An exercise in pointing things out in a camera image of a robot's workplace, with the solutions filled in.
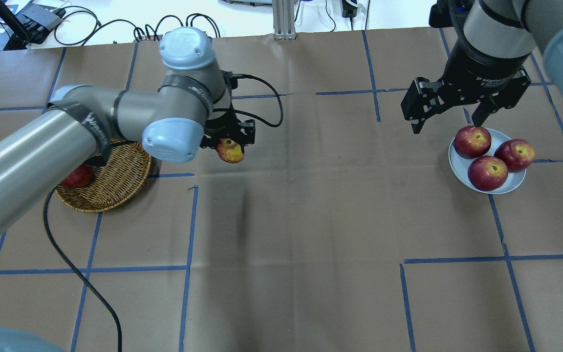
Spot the black gripper basket arm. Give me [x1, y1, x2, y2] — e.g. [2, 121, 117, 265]
[200, 73, 256, 149]

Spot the red yellow apple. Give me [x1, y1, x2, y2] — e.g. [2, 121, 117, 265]
[216, 138, 244, 163]

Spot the red apple on plate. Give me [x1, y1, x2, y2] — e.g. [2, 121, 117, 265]
[494, 139, 536, 173]
[452, 126, 492, 159]
[467, 155, 509, 192]

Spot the light blue plate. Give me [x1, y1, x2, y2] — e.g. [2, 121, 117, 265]
[448, 129, 526, 195]

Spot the wicker basket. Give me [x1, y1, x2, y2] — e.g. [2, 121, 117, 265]
[54, 139, 153, 213]

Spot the red apple in basket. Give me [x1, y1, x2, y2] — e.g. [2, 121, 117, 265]
[60, 164, 94, 189]

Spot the aluminium frame post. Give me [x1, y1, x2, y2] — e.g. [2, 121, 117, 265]
[272, 0, 297, 40]

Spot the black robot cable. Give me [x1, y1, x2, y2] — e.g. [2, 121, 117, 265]
[43, 191, 124, 352]

